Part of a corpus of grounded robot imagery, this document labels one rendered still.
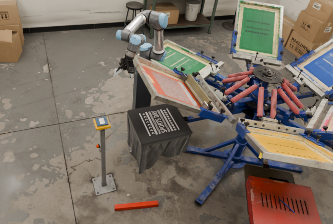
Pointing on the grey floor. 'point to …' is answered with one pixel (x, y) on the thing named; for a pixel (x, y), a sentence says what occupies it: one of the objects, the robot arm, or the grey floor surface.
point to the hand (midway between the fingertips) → (122, 79)
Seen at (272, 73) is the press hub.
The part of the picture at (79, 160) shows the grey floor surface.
